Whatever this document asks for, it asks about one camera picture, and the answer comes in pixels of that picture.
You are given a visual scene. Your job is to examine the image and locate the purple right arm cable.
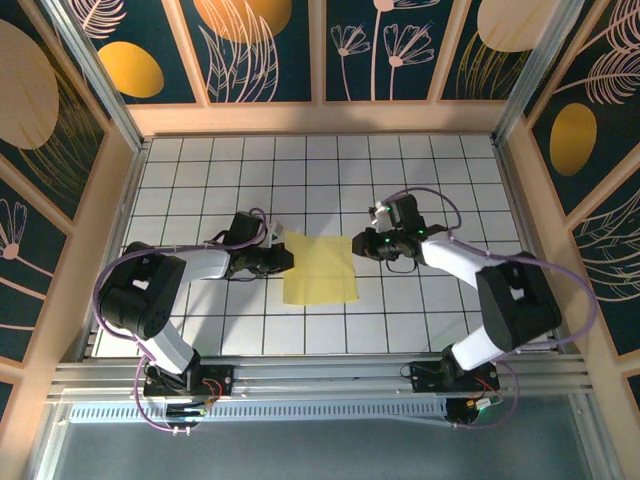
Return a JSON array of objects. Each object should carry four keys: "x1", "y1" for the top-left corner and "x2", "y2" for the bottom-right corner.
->
[{"x1": 392, "y1": 186, "x2": 600, "y2": 431}]

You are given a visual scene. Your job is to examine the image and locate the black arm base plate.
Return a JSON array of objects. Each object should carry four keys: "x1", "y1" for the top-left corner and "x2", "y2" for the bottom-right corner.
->
[
  {"x1": 143, "y1": 364, "x2": 236, "y2": 399},
  {"x1": 409, "y1": 360, "x2": 501, "y2": 394}
]

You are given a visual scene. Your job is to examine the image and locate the white slotted cable duct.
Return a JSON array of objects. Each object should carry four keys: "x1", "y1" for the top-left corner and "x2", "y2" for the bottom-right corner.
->
[{"x1": 67, "y1": 399, "x2": 451, "y2": 424}]

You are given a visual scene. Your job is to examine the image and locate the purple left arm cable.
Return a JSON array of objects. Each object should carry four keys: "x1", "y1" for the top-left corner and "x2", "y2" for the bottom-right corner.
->
[{"x1": 94, "y1": 207, "x2": 271, "y2": 436}]

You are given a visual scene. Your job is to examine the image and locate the aluminium front rail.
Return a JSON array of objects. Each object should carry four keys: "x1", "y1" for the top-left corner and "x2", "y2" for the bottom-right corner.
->
[{"x1": 47, "y1": 352, "x2": 594, "y2": 401}]

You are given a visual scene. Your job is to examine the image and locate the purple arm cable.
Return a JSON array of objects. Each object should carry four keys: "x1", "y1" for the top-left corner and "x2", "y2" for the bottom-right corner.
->
[
  {"x1": 94, "y1": 207, "x2": 271, "y2": 436},
  {"x1": 392, "y1": 186, "x2": 600, "y2": 431}
]

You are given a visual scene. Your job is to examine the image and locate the aluminium corner post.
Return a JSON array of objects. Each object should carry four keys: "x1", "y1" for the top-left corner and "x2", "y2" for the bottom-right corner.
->
[
  {"x1": 39, "y1": 0, "x2": 151, "y2": 154},
  {"x1": 492, "y1": 0, "x2": 601, "y2": 146}
]

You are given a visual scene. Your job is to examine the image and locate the aluminium table side rail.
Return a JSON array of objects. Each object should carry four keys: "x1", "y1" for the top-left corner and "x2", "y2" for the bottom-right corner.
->
[
  {"x1": 77, "y1": 138, "x2": 151, "y2": 361},
  {"x1": 492, "y1": 138, "x2": 569, "y2": 354}
]

